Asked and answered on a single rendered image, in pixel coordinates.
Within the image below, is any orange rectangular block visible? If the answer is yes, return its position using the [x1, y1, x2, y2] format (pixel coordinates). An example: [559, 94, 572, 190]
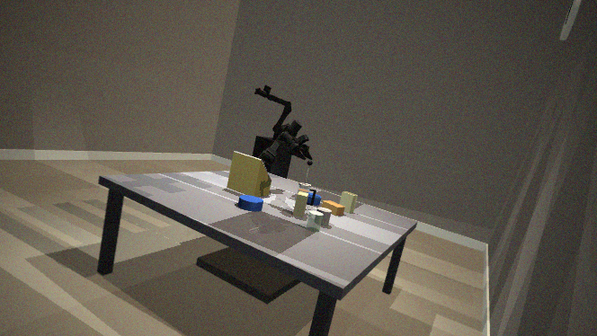
[322, 200, 345, 216]

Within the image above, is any glass french press with black plunger knob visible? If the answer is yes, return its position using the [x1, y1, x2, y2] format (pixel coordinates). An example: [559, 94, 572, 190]
[297, 160, 316, 206]

